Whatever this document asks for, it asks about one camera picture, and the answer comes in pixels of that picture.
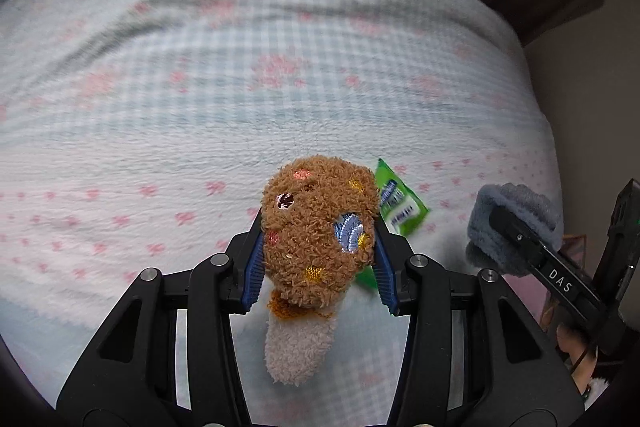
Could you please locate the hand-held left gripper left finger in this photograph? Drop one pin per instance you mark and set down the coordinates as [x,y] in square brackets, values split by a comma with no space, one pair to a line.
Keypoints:
[252,267]

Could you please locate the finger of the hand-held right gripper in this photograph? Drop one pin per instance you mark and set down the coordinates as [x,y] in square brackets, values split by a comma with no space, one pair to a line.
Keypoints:
[625,247]
[555,272]

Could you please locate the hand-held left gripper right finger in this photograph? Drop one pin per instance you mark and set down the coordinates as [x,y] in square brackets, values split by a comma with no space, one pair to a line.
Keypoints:
[387,277]

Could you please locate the floral cardboard box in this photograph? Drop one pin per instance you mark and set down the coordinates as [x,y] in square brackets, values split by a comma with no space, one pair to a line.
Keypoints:
[550,302]

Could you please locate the brown mushroom plush toy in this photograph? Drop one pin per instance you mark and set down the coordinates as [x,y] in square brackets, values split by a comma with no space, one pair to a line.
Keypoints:
[315,227]

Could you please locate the grey fleece slipper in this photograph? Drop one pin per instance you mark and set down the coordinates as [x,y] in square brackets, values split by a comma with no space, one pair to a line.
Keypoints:
[477,237]

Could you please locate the person's right hand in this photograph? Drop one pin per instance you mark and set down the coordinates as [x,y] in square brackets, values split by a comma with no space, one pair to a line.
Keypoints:
[575,354]

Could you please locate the green snack packet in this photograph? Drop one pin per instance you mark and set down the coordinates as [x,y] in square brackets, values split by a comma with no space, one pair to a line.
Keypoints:
[395,202]

